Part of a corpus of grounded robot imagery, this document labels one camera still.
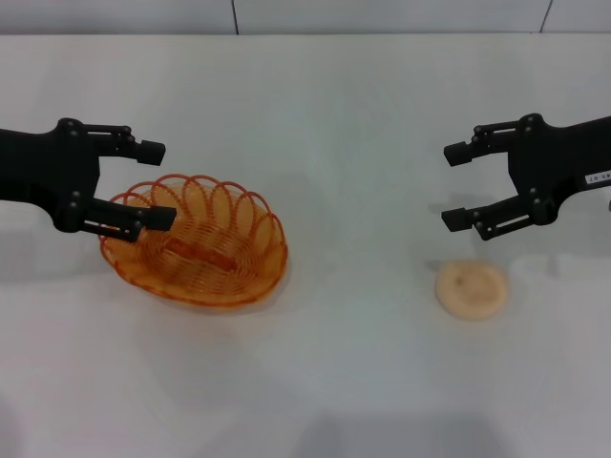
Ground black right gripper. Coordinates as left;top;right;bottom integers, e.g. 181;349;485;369
440;113;611;241

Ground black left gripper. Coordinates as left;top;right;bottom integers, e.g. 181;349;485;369
0;116;178;243

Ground orange wire basket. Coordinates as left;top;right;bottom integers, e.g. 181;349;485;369
97;174;290;306

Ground round beige bread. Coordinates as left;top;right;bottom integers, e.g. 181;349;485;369
434;259;511;322

